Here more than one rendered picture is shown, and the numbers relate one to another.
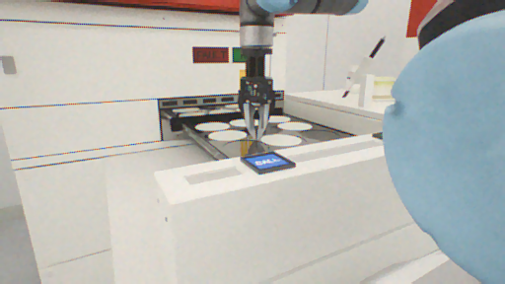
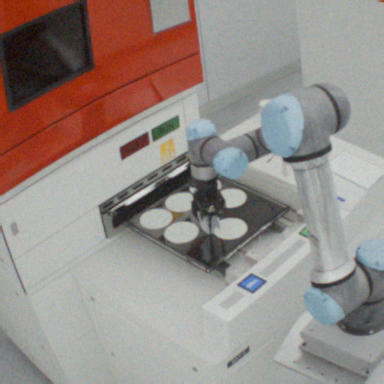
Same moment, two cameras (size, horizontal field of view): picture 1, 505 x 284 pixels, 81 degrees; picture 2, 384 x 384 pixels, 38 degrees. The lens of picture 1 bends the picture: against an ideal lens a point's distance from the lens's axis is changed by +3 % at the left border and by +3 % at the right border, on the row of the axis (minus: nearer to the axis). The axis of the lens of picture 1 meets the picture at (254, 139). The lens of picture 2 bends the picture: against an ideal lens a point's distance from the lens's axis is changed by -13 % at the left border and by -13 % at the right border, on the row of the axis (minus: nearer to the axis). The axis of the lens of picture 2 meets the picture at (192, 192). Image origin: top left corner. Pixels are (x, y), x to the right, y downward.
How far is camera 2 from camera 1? 1.23 m
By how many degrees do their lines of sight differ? 21
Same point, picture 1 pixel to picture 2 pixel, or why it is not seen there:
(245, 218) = (251, 313)
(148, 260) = (196, 339)
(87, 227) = (73, 320)
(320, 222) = (279, 299)
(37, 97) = (30, 242)
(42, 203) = (46, 313)
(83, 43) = (48, 189)
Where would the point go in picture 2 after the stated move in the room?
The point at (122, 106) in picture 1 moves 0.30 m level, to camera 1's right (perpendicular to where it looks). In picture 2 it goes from (76, 223) to (170, 199)
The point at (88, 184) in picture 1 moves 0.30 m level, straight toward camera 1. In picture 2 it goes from (67, 292) to (130, 334)
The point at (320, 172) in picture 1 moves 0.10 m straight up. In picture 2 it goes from (278, 281) to (279, 252)
